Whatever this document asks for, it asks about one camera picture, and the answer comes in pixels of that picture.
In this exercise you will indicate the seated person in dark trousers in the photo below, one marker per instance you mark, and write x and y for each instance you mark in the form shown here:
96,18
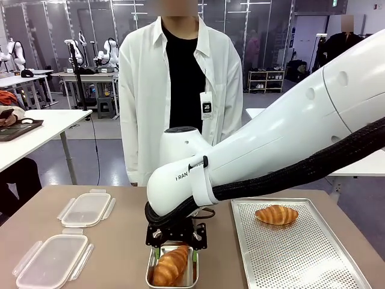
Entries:
18,180

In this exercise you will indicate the black smartphone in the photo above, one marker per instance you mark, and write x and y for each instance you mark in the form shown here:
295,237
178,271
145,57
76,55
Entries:
6,113

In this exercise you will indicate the grey plastic stool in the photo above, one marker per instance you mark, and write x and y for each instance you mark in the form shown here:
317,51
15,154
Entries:
106,107

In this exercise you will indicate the white table with grey leg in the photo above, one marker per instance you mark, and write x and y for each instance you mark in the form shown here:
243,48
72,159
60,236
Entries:
45,132

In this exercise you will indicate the white background desk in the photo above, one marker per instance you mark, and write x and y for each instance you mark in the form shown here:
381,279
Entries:
27,84

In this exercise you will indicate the rectangular metal container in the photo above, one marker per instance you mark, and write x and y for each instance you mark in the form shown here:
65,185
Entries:
192,278

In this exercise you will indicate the golden croissant bread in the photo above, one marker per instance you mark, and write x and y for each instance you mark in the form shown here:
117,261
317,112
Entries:
171,266
276,214

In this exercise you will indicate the white background robot pair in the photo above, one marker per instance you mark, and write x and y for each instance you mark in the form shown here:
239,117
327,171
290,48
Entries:
105,54

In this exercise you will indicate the white badge card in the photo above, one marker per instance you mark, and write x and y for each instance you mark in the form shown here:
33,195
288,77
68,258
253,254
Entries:
206,105

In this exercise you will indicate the background person in black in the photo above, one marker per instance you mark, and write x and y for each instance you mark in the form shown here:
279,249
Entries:
340,48

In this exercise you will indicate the black tripod stand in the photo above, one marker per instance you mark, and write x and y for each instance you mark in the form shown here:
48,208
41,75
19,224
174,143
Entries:
78,78

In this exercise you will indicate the dark brown serving tray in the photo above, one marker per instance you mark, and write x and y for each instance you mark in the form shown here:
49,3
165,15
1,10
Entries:
18,129

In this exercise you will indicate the clear plastic container lid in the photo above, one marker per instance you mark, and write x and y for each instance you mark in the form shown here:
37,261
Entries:
52,262
85,209

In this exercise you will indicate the white shoe rack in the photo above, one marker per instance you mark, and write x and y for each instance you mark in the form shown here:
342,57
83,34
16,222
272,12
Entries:
266,81

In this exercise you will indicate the perforated metal baking tray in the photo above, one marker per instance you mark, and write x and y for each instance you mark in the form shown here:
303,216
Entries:
300,256

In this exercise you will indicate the white background workbench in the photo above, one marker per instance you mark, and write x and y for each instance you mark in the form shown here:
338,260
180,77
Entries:
90,78

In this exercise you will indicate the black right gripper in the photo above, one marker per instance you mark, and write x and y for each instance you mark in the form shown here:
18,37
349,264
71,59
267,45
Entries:
177,234

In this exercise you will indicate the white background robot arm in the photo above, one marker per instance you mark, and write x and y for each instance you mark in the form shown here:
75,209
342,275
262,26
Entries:
15,54

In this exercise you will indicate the person in white shirt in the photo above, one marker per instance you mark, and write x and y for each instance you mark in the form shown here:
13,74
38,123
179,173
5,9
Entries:
144,90

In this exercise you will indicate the seated person's hand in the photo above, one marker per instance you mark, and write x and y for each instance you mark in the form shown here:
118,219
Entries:
7,120

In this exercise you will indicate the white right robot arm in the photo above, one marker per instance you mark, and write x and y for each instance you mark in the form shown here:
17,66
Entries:
270,144

